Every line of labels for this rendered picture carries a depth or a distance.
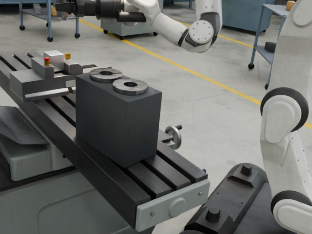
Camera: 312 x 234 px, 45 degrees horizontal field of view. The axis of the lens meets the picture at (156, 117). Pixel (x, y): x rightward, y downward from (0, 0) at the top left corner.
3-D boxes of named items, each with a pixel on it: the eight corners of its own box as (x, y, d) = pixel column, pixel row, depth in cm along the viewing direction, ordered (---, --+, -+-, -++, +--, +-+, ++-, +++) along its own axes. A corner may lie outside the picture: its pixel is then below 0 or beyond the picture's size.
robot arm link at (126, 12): (108, -14, 126) (140, -13, 130) (103, 11, 135) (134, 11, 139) (115, 9, 121) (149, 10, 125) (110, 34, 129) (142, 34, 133)
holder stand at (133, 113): (107, 124, 120) (109, 63, 111) (157, 153, 106) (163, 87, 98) (75, 135, 112) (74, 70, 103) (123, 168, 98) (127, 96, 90)
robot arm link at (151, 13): (132, -17, 128) (165, 3, 127) (127, 4, 136) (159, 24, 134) (122, -8, 125) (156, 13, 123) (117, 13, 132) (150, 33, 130)
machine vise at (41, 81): (93, 74, 160) (93, 49, 155) (112, 86, 149) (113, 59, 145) (9, 88, 139) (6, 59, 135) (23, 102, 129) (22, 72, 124)
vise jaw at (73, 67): (68, 63, 149) (68, 53, 147) (83, 73, 140) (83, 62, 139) (53, 65, 145) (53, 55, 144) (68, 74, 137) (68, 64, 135)
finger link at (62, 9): (55, 1, 119) (74, 2, 121) (55, 12, 120) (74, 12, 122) (55, 2, 117) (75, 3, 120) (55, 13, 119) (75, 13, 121)
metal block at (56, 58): (57, 65, 143) (56, 49, 140) (64, 70, 139) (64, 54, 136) (43, 67, 140) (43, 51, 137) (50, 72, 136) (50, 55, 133)
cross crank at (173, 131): (171, 140, 189) (173, 119, 183) (186, 151, 180) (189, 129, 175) (144, 148, 179) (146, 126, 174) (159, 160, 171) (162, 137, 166)
